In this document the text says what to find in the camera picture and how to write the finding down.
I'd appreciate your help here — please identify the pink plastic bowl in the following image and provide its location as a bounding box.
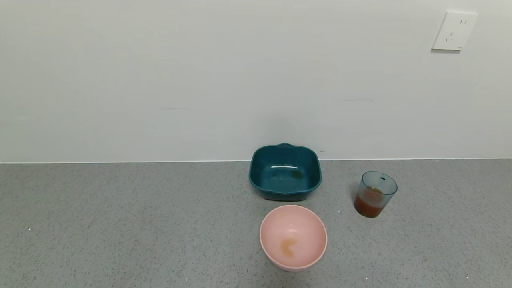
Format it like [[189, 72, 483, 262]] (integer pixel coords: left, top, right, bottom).
[[259, 205, 328, 272]]

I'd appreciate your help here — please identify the teal plastic square basin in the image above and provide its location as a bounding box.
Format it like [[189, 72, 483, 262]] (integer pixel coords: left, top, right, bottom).
[[248, 143, 322, 202]]

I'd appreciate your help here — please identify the white wall power socket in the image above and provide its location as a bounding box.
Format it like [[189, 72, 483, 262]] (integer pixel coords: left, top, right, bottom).
[[431, 11, 478, 52]]

